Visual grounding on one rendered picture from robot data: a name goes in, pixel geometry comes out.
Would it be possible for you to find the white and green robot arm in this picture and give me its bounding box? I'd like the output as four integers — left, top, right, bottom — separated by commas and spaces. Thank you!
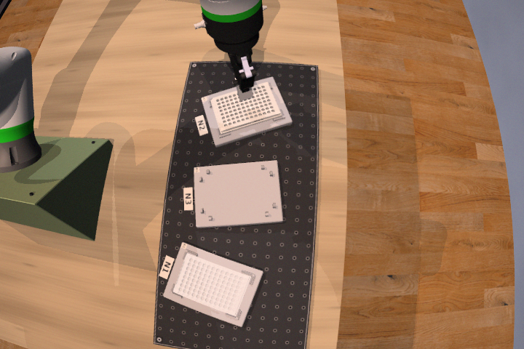
0, 0, 267, 173

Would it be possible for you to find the cream label reading n1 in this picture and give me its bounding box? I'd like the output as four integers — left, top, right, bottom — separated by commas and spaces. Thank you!
159, 255, 174, 279

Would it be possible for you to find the cream label with n3 text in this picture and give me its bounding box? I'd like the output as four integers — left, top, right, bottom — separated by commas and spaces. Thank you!
183, 188, 193, 211

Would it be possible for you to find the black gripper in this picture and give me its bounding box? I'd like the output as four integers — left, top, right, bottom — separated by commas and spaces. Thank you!
214, 32, 259, 101

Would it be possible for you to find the white label reading n2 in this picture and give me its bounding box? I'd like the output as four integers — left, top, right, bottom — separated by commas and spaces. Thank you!
195, 115, 208, 136

